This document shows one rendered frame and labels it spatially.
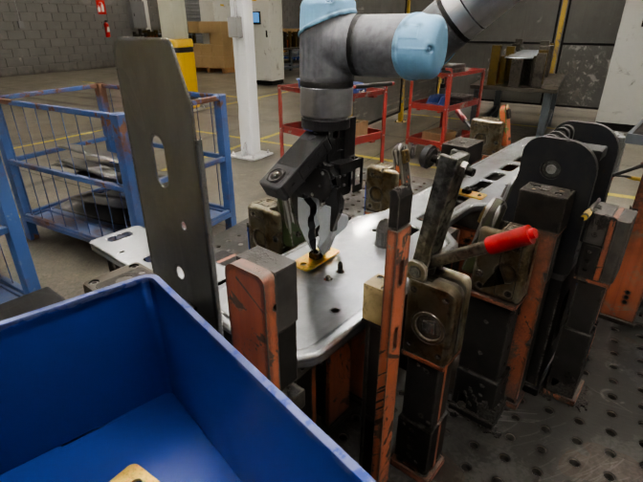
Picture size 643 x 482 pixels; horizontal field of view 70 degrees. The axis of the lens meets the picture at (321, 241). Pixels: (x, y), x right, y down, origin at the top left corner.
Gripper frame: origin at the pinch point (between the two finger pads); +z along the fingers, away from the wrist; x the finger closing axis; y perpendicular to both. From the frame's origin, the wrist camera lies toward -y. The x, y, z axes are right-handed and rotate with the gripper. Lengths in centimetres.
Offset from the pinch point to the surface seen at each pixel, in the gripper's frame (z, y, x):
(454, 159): -18.6, -2.1, -22.1
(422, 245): -7.0, -2.0, -19.3
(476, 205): 1.8, 40.8, -10.1
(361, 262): 2.6, 4.5, -5.9
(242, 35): -24, 279, 332
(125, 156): 28, 61, 177
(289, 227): 0.5, 3.9, 9.4
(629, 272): 18, 65, -38
